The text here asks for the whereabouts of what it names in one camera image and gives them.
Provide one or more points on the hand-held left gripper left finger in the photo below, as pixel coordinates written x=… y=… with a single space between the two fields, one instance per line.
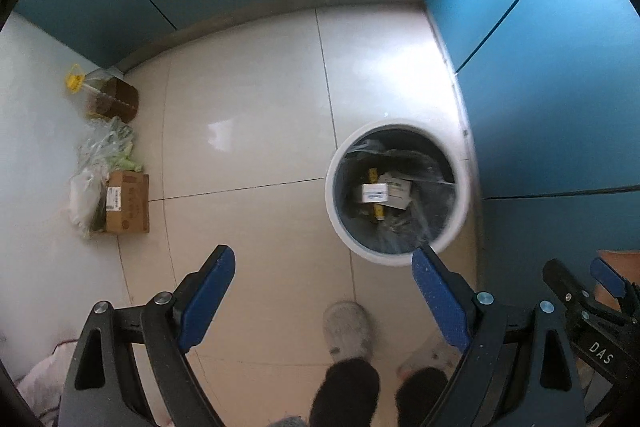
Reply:
x=210 y=292

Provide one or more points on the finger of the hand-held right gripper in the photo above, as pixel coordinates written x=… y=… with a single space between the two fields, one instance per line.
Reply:
x=565 y=284
x=607 y=274

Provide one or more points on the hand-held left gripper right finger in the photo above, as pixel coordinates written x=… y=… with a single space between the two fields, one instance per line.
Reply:
x=440 y=297

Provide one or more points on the white round trash bin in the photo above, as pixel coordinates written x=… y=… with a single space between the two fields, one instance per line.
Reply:
x=470 y=187

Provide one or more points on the brown cardboard piece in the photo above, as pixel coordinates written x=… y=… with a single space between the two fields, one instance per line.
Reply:
x=622 y=259

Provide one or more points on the person's right grey slipper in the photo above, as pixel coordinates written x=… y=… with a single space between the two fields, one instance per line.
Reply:
x=430 y=354

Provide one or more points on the person's grey slipper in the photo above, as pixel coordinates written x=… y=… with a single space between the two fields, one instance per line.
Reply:
x=430 y=354
x=347 y=329

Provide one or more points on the black bin liner bag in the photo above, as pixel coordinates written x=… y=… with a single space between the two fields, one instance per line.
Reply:
x=430 y=212

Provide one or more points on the person's left grey slipper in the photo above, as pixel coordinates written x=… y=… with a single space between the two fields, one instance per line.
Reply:
x=347 y=329

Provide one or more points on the person's right leg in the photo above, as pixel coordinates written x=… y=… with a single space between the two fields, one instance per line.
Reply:
x=420 y=394

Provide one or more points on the person's leg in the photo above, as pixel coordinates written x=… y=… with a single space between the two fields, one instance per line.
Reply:
x=345 y=394
x=420 y=394

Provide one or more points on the yellow tube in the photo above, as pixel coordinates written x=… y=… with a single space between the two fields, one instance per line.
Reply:
x=378 y=213

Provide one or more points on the white paper carton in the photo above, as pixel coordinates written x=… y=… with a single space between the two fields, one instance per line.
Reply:
x=401 y=192

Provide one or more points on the brown cardboard box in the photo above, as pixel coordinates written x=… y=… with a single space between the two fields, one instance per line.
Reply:
x=131 y=202

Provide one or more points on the small white blue-label box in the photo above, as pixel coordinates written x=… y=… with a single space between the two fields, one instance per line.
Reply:
x=375 y=193

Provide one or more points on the person's left leg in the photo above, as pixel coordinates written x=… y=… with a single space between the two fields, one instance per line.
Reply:
x=345 y=394

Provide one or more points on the white plastic bag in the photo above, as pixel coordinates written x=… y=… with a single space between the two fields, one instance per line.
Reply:
x=47 y=377

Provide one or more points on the dark brown paper bag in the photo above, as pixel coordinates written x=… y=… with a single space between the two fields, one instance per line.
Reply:
x=119 y=99

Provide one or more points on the yellow-capped oil bottle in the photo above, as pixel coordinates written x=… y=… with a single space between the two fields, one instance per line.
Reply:
x=85 y=89

